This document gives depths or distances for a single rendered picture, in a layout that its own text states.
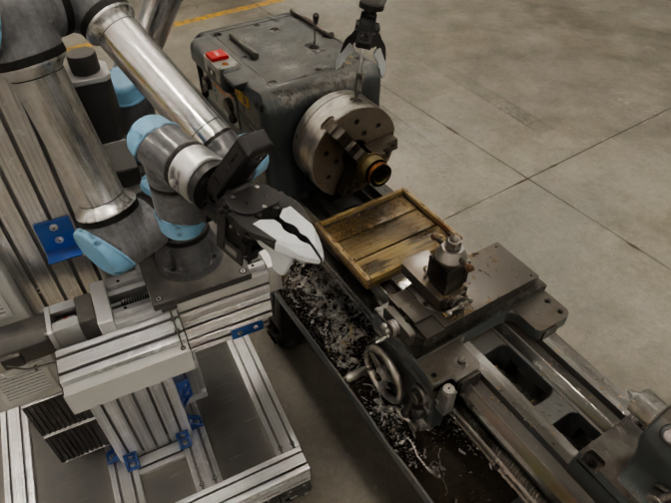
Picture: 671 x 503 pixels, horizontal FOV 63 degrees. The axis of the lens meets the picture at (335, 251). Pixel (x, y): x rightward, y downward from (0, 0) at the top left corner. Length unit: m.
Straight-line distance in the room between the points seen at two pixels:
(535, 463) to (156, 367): 0.87
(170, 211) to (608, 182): 3.26
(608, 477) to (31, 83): 1.30
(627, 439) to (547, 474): 0.19
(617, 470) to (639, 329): 1.67
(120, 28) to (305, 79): 0.88
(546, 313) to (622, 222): 2.00
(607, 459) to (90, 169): 1.18
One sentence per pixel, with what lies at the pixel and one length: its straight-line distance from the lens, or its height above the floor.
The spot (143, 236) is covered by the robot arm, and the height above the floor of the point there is 1.35.
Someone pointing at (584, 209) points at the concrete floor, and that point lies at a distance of 3.55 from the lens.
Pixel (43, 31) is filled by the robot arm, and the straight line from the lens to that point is 1.02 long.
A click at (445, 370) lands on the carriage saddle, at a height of 0.91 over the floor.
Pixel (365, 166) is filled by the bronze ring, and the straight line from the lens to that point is 1.66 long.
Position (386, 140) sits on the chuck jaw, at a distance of 1.78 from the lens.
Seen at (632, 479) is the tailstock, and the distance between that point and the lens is 1.34.
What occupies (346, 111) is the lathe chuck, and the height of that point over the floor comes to 1.23.
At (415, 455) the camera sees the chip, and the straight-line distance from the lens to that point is 1.70.
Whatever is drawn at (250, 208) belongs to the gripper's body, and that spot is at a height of 1.63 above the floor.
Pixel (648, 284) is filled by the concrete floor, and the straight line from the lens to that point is 3.22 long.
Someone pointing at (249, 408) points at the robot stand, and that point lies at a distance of 2.16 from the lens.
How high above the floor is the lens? 2.06
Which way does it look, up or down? 44 degrees down
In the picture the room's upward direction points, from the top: straight up
